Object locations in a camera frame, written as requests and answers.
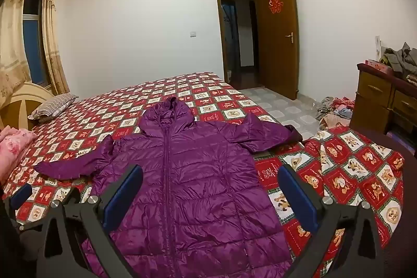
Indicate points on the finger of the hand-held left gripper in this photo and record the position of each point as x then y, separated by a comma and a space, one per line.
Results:
20, 196

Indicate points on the pile of mixed clothes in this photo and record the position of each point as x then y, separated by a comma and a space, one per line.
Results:
335, 112

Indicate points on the red printed bed sheet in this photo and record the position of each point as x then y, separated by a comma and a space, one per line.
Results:
211, 95

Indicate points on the brown wooden dresser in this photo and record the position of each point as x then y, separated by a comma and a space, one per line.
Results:
371, 99

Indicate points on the pile of grey clothes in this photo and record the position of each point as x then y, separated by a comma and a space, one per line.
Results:
402, 59

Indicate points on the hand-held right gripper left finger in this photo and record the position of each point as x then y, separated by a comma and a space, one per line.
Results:
122, 196

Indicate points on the beige wooden headboard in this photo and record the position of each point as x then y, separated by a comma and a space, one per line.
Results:
19, 102

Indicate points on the purple down jacket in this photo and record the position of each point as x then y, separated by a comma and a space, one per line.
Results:
195, 183

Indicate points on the brown wooden door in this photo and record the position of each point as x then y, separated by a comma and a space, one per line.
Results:
277, 63

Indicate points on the pink flat box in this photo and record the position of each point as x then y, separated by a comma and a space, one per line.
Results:
379, 67

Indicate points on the striped pillow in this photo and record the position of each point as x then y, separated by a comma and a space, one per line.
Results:
53, 106

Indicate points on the red paper door decoration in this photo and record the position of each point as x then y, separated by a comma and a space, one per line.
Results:
275, 3

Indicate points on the window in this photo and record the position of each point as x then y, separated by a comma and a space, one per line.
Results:
34, 37

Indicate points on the pink blanket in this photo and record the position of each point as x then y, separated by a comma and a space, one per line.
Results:
13, 144

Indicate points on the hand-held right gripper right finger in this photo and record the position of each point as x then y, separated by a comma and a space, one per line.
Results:
298, 199

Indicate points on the brown door frame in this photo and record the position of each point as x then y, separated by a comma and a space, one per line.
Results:
218, 20

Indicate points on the beige patterned curtain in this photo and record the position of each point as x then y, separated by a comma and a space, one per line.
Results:
52, 37
13, 37

